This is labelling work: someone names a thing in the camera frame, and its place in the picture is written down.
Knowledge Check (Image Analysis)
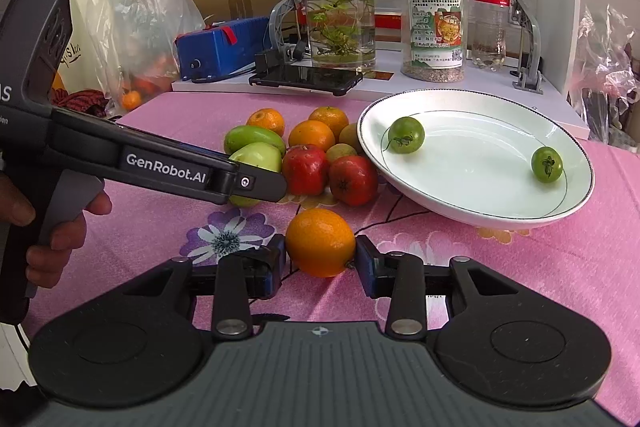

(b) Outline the large orange front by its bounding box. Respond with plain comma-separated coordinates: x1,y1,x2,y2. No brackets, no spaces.
285,208,356,279

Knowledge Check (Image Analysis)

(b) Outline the red small apple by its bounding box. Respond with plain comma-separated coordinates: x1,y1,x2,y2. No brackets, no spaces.
282,145,330,196
329,155,378,207

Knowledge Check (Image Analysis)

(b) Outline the green jujube apple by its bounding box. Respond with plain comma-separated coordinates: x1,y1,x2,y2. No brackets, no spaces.
224,124,286,155
229,142,282,208

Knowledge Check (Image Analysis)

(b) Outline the green tomato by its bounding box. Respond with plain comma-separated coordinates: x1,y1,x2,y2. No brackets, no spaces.
385,116,425,154
530,146,564,183

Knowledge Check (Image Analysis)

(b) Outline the mandarin orange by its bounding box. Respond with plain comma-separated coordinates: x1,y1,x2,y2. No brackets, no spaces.
308,106,349,139
288,120,335,152
246,108,285,136

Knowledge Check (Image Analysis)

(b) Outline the person left hand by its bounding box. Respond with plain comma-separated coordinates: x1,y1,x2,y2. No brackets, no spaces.
1,171,113,288

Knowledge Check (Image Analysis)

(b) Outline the white ceramic plate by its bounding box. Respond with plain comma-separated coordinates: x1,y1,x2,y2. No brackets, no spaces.
357,89,594,230

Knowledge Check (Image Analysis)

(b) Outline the small brown-green fruit front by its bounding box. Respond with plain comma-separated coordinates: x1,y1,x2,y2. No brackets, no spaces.
326,143,358,164

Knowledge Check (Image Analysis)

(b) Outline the small brown-green fruit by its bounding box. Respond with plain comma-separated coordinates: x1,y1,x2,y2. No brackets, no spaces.
326,143,358,164
338,124,362,154

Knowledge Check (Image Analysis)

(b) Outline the small brown-green fruit back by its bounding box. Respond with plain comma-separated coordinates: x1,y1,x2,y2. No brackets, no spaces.
338,124,362,154

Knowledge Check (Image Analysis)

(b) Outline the plastic bag with fruit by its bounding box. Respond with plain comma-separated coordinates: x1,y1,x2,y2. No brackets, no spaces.
85,0,204,115

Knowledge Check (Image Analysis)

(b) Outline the pink floral tablecloth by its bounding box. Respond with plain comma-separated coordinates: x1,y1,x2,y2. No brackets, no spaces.
23,93,639,425

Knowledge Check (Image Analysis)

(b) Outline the white raised board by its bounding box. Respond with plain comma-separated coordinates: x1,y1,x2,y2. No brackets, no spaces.
172,50,589,140

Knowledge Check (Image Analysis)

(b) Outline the blue power supply box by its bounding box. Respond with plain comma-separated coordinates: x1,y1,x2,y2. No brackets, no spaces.
175,17,271,82

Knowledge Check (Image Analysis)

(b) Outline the black smartphone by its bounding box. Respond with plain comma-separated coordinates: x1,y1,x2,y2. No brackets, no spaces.
248,64,363,96

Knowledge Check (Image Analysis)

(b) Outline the grey phone stand left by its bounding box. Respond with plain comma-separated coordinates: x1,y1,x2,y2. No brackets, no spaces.
255,0,309,77

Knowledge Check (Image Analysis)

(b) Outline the grey stand right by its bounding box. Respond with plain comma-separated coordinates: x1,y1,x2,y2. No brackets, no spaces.
510,0,544,94

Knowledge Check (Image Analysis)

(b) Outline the crumpled clear plastic bag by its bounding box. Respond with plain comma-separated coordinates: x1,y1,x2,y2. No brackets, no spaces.
568,5,639,153

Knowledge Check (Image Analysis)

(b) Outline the cola bottle red cap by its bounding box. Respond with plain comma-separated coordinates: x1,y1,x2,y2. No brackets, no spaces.
472,0,511,70

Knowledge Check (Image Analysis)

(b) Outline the clear jar with label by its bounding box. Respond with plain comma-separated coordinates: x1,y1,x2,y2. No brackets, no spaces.
401,0,469,83

